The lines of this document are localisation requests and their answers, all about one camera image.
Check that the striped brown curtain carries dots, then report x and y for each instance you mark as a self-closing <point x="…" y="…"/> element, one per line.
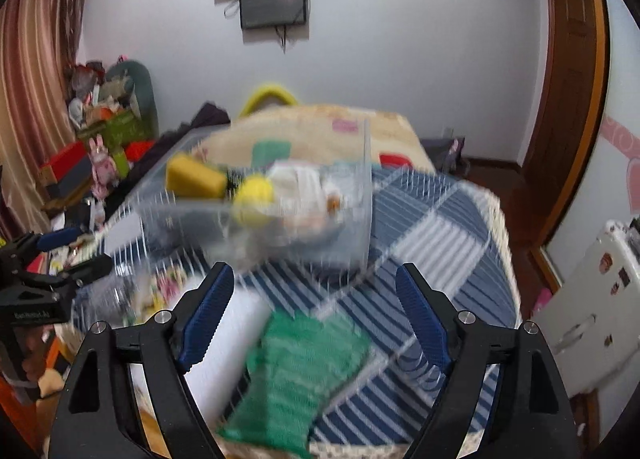
<point x="35" y="69"/>

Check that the pink rabbit toy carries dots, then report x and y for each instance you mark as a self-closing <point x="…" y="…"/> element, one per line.
<point x="102" y="169"/>

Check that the dark bag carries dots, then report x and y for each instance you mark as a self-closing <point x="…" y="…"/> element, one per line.
<point x="447" y="154"/>

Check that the dark clothes pile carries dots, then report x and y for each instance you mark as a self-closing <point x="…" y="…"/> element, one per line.
<point x="207" y="116"/>

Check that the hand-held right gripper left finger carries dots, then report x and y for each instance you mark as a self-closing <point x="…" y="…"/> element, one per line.
<point x="205" y="319"/>

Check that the small black wall monitor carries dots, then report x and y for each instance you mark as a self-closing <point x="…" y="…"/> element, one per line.
<point x="273" y="4"/>

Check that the red box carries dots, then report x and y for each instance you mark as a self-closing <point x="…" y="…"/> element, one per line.
<point x="62" y="161"/>

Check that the blue plaid blanket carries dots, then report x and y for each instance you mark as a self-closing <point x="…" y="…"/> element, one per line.
<point x="440" y="249"/>

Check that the brown wooden door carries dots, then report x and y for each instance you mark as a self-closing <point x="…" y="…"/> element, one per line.
<point x="570" y="64"/>

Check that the green knitted cloth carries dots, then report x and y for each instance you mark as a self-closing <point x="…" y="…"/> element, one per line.
<point x="295" y="379"/>

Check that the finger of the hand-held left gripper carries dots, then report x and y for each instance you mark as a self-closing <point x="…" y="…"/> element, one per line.
<point x="62" y="236"/>
<point x="87" y="266"/>

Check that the white towel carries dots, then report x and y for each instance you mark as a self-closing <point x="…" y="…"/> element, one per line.
<point x="227" y="354"/>

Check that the yellow ball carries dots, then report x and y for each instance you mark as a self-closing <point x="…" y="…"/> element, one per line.
<point x="254" y="196"/>

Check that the beige printed blanket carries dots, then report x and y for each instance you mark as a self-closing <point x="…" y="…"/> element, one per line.
<point x="320" y="129"/>

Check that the white plush toy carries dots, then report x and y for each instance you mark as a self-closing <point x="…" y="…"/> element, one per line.
<point x="305" y="194"/>

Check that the green cardboard box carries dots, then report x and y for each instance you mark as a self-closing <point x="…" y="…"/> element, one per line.
<point x="117" y="129"/>

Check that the clear plastic storage box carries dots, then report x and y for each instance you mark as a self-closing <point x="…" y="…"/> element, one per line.
<point x="300" y="219"/>

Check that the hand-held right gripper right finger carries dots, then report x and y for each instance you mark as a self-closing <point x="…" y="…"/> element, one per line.
<point x="422" y="319"/>

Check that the yellow sponge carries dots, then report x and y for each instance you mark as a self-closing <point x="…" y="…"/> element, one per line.
<point x="195" y="179"/>

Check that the green armchair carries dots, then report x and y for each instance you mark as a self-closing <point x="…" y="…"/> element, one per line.
<point x="132" y="86"/>

